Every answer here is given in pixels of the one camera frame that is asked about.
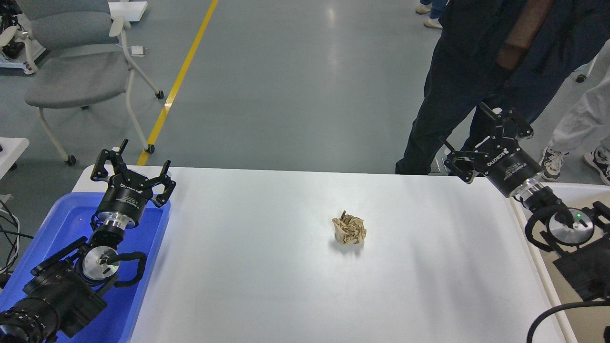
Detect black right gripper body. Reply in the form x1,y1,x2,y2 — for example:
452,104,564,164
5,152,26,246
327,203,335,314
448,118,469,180
477,145,542,198

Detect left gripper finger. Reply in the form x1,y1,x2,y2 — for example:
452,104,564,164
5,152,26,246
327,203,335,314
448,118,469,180
144,161,176,208
91,140,130,183

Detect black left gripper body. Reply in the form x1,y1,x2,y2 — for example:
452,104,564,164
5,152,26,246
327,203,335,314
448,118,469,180
96,173,153,229

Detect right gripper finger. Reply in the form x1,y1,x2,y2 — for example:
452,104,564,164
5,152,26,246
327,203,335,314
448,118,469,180
478,102,534,151
440,137,487,184

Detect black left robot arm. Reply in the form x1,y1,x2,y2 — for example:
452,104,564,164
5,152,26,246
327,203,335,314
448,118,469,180
1,139,176,343

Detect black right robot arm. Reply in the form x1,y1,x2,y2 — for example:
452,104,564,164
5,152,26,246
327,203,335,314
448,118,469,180
443,102,609,343

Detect blue plastic tray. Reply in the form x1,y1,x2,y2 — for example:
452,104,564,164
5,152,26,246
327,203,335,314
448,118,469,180
0,192,171,343

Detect person in dark clothes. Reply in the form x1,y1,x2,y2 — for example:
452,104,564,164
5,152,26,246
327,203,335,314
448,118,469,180
395,0,609,175

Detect person in white trousers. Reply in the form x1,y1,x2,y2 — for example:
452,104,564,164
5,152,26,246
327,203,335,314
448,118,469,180
539,40,610,186

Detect grey office chair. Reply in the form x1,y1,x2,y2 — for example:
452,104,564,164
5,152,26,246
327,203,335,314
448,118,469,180
1,0,165,165

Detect white side table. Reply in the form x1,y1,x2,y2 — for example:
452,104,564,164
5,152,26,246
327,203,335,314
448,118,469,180
0,137,29,179

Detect distant person's feet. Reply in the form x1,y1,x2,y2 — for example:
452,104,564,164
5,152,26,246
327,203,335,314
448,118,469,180
415,0,449,29

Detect crumpled brown paper ball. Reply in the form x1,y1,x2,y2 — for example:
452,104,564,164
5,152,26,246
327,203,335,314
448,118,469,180
332,211,367,245

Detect white equipment base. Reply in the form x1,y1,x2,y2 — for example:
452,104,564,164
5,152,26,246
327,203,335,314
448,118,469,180
0,0,46,75

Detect black cables on floor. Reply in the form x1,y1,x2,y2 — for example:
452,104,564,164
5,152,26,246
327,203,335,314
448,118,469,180
0,198,34,289

